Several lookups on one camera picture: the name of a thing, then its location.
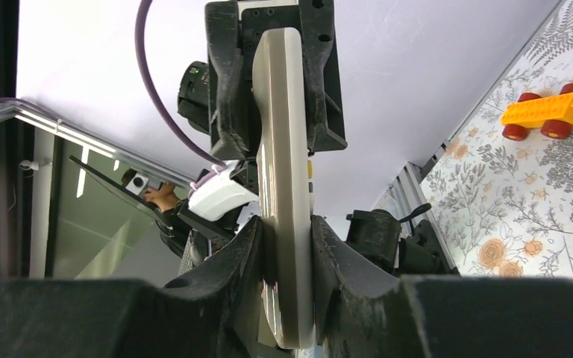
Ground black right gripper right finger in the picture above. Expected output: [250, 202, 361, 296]
[311, 216, 573, 357]

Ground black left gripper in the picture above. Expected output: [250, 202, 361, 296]
[204, 1, 347, 160]

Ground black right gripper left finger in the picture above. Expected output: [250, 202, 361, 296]
[0, 217, 263, 357]

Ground white remote control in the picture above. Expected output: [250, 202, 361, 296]
[252, 28, 315, 349]

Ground floral table mat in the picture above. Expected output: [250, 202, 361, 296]
[372, 0, 573, 300]

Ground orange toy brick car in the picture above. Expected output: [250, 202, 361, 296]
[500, 83, 573, 141]

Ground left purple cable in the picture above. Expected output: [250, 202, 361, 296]
[134, 0, 228, 172]

